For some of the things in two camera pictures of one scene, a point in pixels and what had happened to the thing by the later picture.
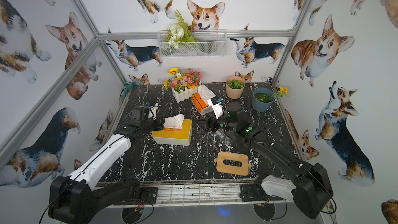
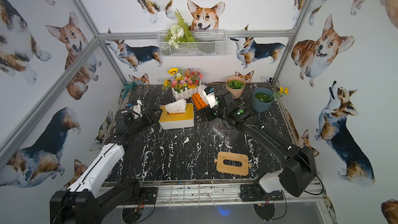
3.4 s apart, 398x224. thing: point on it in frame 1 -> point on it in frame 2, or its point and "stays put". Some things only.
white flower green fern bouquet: x=179 y=32 stays put
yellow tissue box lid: x=184 y=134 -> x=188 y=115
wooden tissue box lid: x=243 y=170 stays put
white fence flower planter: x=184 y=84 stays put
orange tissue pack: x=200 y=104 stays put
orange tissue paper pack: x=173 y=123 -> x=178 y=107
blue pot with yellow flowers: x=263 y=98 stays put
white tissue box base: x=172 y=141 -> x=176 y=124
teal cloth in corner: x=127 y=86 stays put
